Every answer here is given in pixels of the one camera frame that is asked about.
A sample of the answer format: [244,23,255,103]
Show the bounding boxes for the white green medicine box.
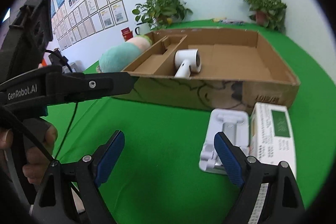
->
[249,102,297,177]

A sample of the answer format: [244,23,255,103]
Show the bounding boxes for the white folding phone stand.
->
[199,108,250,175]

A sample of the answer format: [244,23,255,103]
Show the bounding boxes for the pig plush toy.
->
[96,35,153,73]

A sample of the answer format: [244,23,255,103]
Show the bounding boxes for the long brown cardboard box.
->
[123,35,187,76]

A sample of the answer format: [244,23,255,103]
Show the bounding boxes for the white handheld hair dryer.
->
[174,49,202,79]

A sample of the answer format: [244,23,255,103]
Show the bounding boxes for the person's left hand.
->
[1,122,58,185]

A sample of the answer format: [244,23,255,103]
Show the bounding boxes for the green table cloth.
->
[47,30,335,223]

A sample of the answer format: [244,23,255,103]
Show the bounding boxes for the red cup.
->
[121,27,133,41]

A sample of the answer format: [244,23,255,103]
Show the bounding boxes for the large open cardboard tray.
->
[122,28,300,113]

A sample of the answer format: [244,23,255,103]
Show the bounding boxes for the white enamel mug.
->
[134,27,141,35]

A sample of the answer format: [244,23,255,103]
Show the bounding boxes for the left potted green plant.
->
[131,0,193,30]

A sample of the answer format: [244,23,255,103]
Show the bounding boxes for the potted green plant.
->
[242,0,287,34]
[131,0,193,30]

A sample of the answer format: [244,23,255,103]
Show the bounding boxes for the right potted green plant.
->
[242,0,287,34]

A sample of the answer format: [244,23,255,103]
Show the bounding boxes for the black cable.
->
[44,49,79,159]

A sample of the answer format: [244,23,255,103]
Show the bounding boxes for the framed certificates on wall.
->
[51,0,128,51]

